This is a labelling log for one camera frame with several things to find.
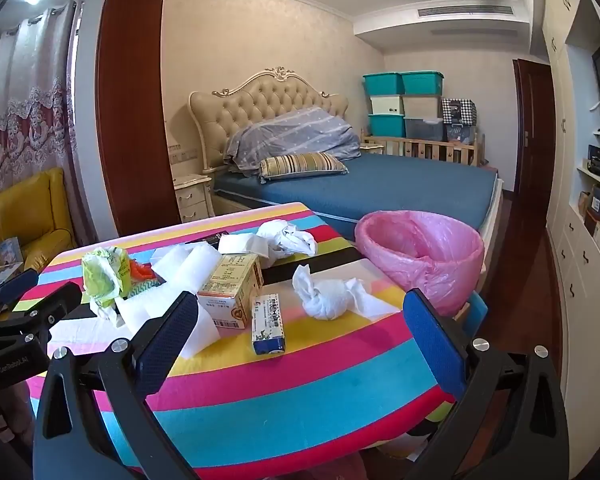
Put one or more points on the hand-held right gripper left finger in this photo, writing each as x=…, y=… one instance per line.
x=170, y=340

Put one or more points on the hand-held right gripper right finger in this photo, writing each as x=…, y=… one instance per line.
x=432, y=345

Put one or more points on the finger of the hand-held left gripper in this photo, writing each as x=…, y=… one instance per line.
x=55, y=305
x=20, y=281

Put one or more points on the small white tissue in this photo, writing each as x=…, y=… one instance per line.
x=107, y=310

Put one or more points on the green snack wrapper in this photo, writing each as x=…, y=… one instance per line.
x=100, y=275

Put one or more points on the teal zigzag cloth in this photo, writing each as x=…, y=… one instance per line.
x=142, y=290

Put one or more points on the pink lined trash bin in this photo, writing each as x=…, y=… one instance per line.
x=430, y=280

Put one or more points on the white foam sheet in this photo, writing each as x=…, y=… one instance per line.
x=185, y=270

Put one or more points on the orange wrapper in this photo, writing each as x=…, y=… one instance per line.
x=142, y=271

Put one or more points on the yellow medicine box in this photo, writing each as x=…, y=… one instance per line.
x=227, y=280

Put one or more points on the small blue yellow box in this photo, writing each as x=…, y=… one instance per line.
x=267, y=327

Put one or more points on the small black box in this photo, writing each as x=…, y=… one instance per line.
x=212, y=237

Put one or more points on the twisted white tissue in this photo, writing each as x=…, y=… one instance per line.
x=325, y=300

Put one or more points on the blue plastic piece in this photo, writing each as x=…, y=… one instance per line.
x=477, y=310

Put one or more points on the yellow leather armchair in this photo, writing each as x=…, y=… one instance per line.
x=35, y=215

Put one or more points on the striped tablecloth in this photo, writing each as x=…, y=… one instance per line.
x=290, y=395

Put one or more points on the cream nightstand with drawers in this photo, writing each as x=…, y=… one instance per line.
x=192, y=200

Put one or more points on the white built-in wardrobe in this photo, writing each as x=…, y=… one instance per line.
x=575, y=270

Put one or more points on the blue bed mattress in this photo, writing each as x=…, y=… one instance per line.
x=405, y=185

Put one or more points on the pink lace curtain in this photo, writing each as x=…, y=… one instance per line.
x=25, y=100

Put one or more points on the brown cardboard box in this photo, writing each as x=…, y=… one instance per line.
x=585, y=203

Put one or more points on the clear grey storage box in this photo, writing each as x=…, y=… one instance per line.
x=424, y=130

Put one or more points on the dark wood panel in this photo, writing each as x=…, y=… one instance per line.
x=130, y=95

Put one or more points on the striped pillow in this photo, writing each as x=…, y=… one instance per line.
x=300, y=165

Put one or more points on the teal storage box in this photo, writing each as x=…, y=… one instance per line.
x=422, y=82
x=384, y=84
x=386, y=126

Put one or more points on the black white checkered bag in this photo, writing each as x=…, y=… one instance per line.
x=458, y=110

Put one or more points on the beige storage box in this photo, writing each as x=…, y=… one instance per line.
x=422, y=106

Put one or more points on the dark wood door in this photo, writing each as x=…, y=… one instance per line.
x=532, y=125

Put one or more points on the cream storage box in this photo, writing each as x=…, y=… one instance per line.
x=386, y=105

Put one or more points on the grey blue folded duvet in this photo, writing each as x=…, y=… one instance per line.
x=300, y=132

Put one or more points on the beige tufted headboard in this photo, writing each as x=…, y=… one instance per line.
x=240, y=105

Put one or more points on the black device box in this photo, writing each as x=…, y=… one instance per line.
x=596, y=155

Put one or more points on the slim linear air vent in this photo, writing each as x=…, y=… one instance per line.
x=472, y=32

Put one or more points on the ceiling air vent grille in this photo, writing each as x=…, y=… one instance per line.
x=465, y=10

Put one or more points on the wall outlet panel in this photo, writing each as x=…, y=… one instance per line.
x=180, y=154

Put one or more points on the wooden crib rail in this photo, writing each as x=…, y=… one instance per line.
x=430, y=147

